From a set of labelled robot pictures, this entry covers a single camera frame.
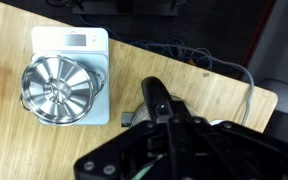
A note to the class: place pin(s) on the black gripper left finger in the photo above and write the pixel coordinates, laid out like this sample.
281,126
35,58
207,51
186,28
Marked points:
134,150

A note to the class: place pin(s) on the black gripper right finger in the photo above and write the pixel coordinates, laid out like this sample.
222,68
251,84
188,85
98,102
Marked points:
237,153

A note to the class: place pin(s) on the stainless steel pot lid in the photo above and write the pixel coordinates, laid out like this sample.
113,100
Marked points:
59,88

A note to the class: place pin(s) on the black office chair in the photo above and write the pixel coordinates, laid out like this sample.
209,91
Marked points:
284,110

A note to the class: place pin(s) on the white digital kitchen scale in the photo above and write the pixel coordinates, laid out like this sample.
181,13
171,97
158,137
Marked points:
99,43

